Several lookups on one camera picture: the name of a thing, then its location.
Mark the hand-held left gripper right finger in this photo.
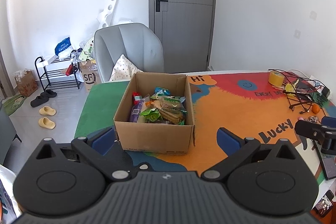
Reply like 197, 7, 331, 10
201, 127, 300, 183

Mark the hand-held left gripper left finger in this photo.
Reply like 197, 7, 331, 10
34, 127, 132, 183

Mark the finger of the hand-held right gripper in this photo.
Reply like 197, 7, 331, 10
294, 119, 328, 140
321, 116, 336, 128

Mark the purple long bread packet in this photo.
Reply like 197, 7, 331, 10
130, 99, 146, 122

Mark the brown cardboard box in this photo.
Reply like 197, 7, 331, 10
113, 72, 196, 155

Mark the red snack packet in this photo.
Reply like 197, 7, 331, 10
131, 91, 144, 106

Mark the bright green snack packet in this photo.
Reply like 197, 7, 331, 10
139, 107, 162, 124

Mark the cookie packet green label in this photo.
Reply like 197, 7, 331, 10
157, 95, 188, 125

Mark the blue snack packet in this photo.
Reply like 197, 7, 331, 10
154, 86, 171, 99

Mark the smartphone with lit screen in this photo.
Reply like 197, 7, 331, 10
313, 140, 336, 181

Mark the white power strip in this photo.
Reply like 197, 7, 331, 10
309, 81, 332, 101

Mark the yellow plastic item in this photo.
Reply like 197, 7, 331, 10
285, 79, 300, 93

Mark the yellow slipper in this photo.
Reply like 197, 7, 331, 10
39, 106, 57, 116
38, 117, 56, 129

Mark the yellow tape roll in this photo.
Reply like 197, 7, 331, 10
268, 70, 285, 86

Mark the smartphone showing video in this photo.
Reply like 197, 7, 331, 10
313, 190, 335, 218

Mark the brown printed paper bag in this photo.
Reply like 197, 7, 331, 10
79, 60, 102, 92

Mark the black slipper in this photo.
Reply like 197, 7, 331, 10
39, 91, 58, 99
30, 96, 49, 108

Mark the white dotted cushion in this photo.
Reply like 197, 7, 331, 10
109, 54, 144, 82

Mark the red bottle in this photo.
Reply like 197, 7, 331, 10
65, 62, 77, 76

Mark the black shoe rack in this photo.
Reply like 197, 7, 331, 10
35, 49, 82, 91

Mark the green patterned bag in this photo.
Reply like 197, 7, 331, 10
78, 37, 96, 62

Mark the small printed carton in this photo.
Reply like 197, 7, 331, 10
14, 69, 39, 97

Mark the green floor mat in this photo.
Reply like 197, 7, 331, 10
2, 93, 28, 117

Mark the grey upholstered chair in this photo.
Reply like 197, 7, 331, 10
94, 22, 165, 83

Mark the blue plastic bag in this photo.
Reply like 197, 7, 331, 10
54, 37, 72, 55

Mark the grey door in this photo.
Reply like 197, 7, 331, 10
149, 0, 218, 74

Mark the black wire stand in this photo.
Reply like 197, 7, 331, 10
282, 76, 319, 109

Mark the black door handle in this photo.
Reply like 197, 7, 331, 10
155, 0, 169, 12

